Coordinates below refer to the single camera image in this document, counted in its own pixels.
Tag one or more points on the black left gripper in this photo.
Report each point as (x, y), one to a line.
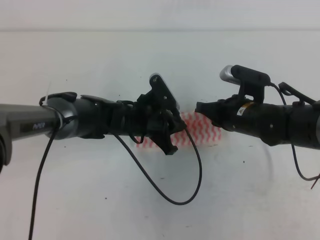
(161, 119)

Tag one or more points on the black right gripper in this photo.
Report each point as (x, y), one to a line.
(233, 114)

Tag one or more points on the pink white wavy towel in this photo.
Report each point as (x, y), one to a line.
(201, 130)

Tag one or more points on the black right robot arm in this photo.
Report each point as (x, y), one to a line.
(298, 125)

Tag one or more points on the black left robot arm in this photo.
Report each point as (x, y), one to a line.
(65, 115)

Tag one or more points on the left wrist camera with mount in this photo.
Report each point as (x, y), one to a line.
(162, 93)

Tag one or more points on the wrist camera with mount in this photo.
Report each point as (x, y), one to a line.
(250, 82)
(162, 93)

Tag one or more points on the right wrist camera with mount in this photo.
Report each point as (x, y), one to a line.
(250, 82)

